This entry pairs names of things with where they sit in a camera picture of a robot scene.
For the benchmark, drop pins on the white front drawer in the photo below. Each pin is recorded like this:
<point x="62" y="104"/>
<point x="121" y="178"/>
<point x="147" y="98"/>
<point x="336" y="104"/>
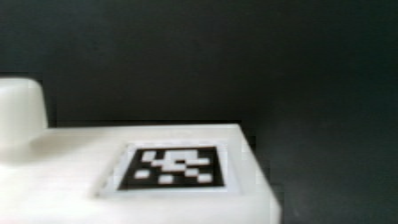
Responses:
<point x="123" y="175"/>

